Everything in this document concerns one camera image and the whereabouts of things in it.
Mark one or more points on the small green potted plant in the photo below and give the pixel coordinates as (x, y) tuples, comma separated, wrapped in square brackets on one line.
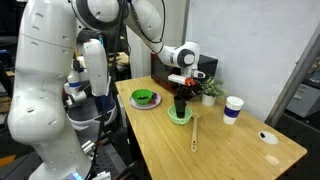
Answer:
[(213, 88)]

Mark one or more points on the black optical breadboard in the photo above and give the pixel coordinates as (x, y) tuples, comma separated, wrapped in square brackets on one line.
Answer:
[(113, 163)]

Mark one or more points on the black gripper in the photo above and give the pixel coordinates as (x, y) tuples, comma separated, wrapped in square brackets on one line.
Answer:
[(186, 90)]

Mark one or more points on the grey slanted metal post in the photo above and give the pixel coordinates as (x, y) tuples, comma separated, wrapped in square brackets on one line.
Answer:
[(293, 80)]

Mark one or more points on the black cup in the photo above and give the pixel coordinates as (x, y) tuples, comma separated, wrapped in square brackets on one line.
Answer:
[(180, 108)]

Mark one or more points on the white blue background device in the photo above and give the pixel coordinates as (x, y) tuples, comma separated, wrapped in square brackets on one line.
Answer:
[(75, 90)]

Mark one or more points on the green bowl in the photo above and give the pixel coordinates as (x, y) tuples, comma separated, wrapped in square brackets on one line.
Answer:
[(138, 95)]

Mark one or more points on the silver metal bracket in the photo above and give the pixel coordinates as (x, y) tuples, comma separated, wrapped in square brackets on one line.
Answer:
[(88, 146)]

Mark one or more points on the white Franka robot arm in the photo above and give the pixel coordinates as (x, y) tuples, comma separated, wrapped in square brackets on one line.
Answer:
[(43, 83)]

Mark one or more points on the grey filing cabinet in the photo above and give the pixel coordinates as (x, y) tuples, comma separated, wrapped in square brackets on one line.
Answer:
[(303, 100)]

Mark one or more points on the beige ladle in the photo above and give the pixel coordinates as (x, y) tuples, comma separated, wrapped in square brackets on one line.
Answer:
[(194, 136)]

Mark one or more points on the white paper cup blue band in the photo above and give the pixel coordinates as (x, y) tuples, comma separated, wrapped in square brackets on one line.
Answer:
[(231, 111)]

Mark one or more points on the dark brown bean pile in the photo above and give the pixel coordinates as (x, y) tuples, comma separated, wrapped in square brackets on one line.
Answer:
[(142, 98)]

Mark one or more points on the pale lavender round plate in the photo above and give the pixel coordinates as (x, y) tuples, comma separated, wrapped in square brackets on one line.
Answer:
[(150, 105)]

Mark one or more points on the red black microwave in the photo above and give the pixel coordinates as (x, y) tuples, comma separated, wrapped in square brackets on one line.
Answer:
[(160, 71)]

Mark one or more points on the light green pot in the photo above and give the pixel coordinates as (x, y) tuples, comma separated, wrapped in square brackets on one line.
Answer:
[(173, 118)]

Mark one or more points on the white wrist camera red end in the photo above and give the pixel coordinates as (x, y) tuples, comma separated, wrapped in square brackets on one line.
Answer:
[(178, 79)]

